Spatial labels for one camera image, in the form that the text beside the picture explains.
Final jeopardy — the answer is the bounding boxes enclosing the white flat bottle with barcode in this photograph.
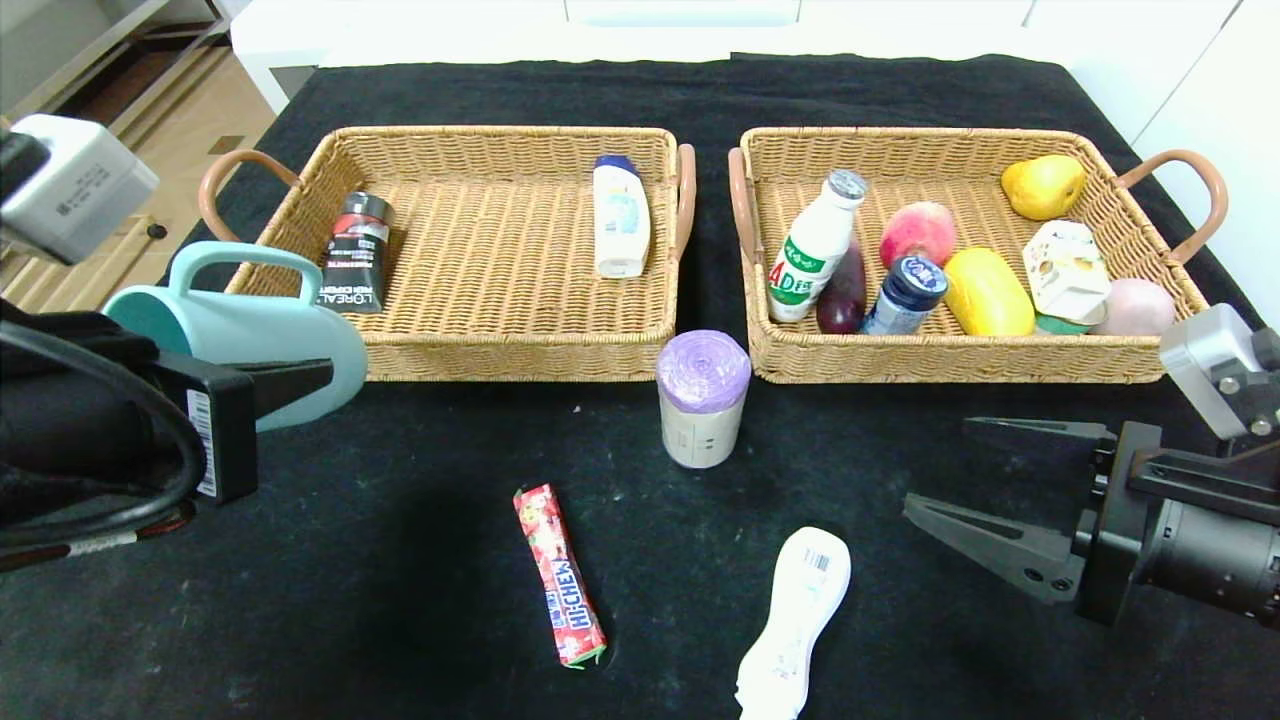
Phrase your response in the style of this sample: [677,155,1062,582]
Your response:
[735,528,852,720]

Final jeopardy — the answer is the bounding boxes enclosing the red peach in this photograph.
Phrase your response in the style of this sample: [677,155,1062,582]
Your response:
[880,202,957,269]

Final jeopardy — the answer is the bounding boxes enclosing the red Hi-Chew candy pack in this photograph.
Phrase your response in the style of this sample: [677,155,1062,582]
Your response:
[514,485,609,670]

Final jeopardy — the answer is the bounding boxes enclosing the purple trash bag roll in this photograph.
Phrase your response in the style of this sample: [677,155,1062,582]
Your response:
[656,330,752,471]

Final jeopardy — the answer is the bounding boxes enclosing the white shampoo bottle blue cap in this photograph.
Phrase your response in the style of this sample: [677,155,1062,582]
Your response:
[593,154,653,280]

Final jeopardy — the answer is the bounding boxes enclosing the woven wicker basket brown handles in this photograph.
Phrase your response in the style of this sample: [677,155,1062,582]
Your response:
[727,126,1229,385]
[198,125,698,383]

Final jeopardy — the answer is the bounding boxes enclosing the yellow mango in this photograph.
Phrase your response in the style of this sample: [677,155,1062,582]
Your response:
[943,247,1037,338]

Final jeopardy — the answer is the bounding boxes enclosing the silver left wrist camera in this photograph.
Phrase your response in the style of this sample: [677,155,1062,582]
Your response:
[0,113,161,266]

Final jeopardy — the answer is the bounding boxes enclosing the grey metal shelf frame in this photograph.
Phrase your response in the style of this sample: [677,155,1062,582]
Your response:
[0,0,229,131]

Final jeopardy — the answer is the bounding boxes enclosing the left camera black cable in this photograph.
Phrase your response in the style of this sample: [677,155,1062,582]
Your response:
[0,130,51,196]

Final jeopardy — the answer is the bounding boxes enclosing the teal plastic mug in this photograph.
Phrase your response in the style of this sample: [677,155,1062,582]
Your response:
[103,240,369,433]

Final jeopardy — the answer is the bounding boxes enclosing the black cosmetic tube red band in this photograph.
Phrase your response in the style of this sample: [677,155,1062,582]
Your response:
[309,191,396,315]

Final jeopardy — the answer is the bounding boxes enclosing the purple eggplant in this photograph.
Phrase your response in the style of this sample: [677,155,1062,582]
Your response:
[815,240,869,335]

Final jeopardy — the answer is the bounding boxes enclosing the yellow pear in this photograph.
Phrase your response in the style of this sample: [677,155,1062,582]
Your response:
[1001,155,1087,222]

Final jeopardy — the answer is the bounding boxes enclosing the black tablecloth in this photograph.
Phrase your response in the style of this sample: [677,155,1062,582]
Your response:
[0,52,1280,720]

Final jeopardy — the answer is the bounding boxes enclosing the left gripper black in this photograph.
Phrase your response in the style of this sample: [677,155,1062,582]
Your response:
[0,351,335,505]

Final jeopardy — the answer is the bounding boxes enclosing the white AD milk bottle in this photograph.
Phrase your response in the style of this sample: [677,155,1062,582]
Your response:
[767,170,869,324]

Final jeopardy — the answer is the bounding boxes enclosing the white yellow drink carton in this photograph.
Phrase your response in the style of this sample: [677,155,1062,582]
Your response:
[1022,220,1113,323]

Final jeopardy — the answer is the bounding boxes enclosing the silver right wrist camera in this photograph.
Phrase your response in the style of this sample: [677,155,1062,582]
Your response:
[1160,303,1280,441]

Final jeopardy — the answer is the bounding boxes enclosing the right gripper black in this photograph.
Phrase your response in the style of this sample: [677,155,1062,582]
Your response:
[902,416,1280,630]

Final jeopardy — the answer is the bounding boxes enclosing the pale pink potato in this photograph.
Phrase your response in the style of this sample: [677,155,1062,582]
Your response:
[1092,278,1177,337]

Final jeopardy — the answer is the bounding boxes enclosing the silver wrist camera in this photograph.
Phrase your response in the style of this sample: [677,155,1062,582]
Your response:
[0,113,161,266]
[1160,303,1280,441]

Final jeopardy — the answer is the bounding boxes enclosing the dark blue lidded jar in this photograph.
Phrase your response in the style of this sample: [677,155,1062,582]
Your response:
[860,255,949,337]

